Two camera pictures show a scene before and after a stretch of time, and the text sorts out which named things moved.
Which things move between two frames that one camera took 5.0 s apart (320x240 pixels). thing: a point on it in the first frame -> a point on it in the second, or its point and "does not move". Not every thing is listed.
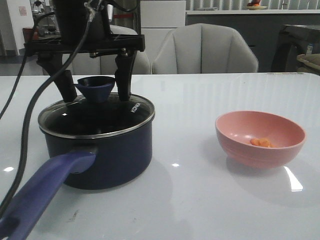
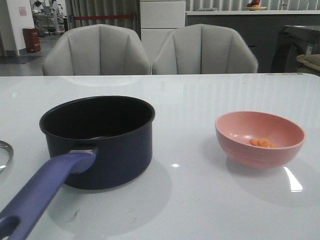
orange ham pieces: [263, 142] does not move
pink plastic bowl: [257, 140] does not move
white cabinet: [158, 19] does not move
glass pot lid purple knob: [96, 88] -> [10, 148]
